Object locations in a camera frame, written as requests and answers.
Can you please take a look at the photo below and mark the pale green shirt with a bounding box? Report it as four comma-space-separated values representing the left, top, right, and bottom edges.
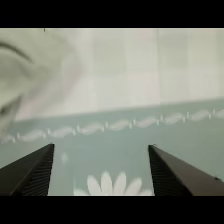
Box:
0, 28, 85, 135

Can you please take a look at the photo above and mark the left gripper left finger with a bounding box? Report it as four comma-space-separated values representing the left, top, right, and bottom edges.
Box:
0, 143, 55, 197

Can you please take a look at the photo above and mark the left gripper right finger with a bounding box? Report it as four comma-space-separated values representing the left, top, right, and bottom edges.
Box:
147, 144, 224, 197

